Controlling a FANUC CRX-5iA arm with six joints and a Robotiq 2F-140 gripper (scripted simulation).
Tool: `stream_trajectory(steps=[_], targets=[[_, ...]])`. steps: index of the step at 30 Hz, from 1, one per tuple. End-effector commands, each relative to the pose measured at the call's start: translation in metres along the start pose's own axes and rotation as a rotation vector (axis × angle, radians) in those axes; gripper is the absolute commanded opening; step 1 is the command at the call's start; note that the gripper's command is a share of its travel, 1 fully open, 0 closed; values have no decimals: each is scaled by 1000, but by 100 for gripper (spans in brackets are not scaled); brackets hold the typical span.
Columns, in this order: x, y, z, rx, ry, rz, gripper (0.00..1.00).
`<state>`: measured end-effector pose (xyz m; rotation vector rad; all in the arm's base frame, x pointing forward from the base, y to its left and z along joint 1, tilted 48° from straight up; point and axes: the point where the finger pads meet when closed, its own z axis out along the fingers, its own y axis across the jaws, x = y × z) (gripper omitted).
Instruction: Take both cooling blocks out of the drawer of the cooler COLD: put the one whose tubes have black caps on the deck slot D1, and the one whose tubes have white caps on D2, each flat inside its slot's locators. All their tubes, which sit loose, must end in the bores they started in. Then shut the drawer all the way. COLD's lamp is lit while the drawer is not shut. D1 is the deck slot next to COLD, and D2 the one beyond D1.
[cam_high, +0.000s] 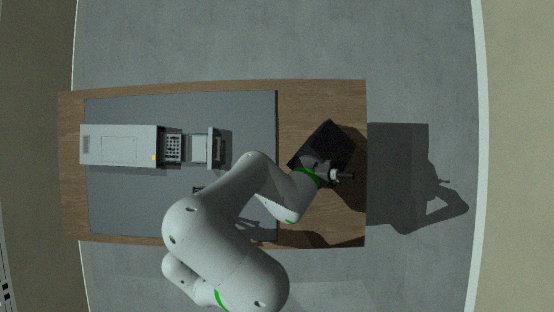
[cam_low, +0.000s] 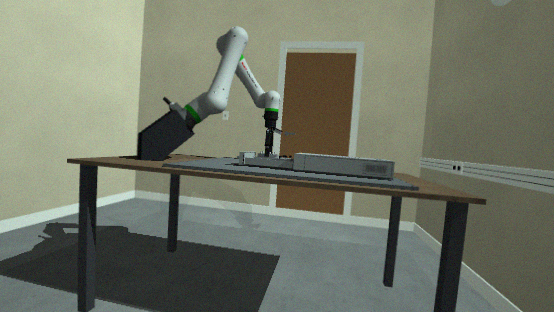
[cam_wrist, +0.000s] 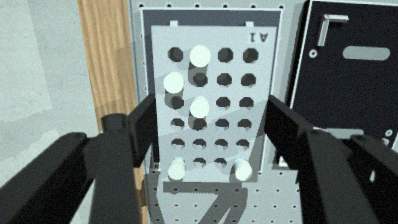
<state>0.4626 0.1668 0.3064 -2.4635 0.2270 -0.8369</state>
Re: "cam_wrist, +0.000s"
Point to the light grey block with holes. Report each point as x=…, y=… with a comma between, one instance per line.
x=237, y=93

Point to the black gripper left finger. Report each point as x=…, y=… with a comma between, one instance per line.
x=42, y=192

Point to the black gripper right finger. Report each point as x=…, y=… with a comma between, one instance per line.
x=329, y=185

